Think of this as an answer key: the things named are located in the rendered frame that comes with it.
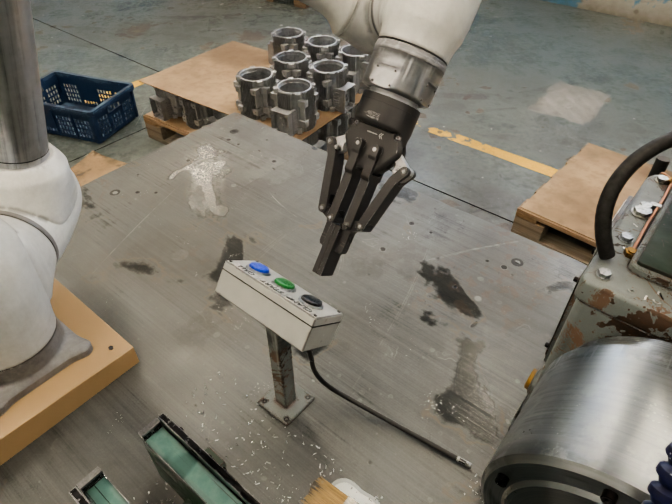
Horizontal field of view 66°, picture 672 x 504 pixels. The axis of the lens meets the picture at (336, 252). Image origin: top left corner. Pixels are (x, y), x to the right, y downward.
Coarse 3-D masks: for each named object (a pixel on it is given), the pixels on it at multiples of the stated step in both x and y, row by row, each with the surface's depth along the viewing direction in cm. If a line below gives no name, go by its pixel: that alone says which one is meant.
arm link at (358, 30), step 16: (304, 0) 69; (320, 0) 69; (336, 0) 69; (352, 0) 68; (368, 0) 67; (336, 16) 70; (352, 16) 69; (368, 16) 68; (336, 32) 72; (352, 32) 70; (368, 32) 69; (368, 48) 72
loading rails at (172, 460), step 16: (160, 416) 72; (144, 432) 70; (160, 432) 71; (176, 432) 70; (160, 448) 69; (176, 448) 69; (192, 448) 68; (208, 448) 79; (160, 464) 72; (176, 464) 68; (192, 464) 68; (208, 464) 66; (224, 464) 78; (96, 480) 66; (176, 480) 70; (192, 480) 66; (208, 480) 66; (224, 480) 65; (80, 496) 63; (96, 496) 64; (112, 496) 64; (192, 496) 68; (208, 496) 64; (224, 496) 64; (240, 496) 64
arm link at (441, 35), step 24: (384, 0) 60; (408, 0) 57; (432, 0) 56; (456, 0) 56; (480, 0) 59; (384, 24) 60; (408, 24) 57; (432, 24) 57; (456, 24) 57; (432, 48) 58; (456, 48) 60
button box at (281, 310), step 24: (240, 264) 73; (216, 288) 73; (240, 288) 71; (264, 288) 69; (264, 312) 68; (288, 312) 66; (312, 312) 66; (336, 312) 69; (288, 336) 66; (312, 336) 66
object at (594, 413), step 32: (576, 352) 57; (608, 352) 54; (640, 352) 52; (544, 384) 57; (576, 384) 52; (608, 384) 50; (640, 384) 49; (544, 416) 51; (576, 416) 48; (608, 416) 47; (640, 416) 46; (512, 448) 50; (544, 448) 47; (576, 448) 45; (608, 448) 44; (640, 448) 43; (512, 480) 50; (544, 480) 47; (576, 480) 44; (608, 480) 42; (640, 480) 41
